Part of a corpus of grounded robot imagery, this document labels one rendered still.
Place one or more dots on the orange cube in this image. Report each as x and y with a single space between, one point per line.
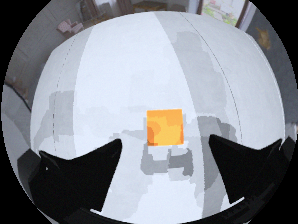
165 127

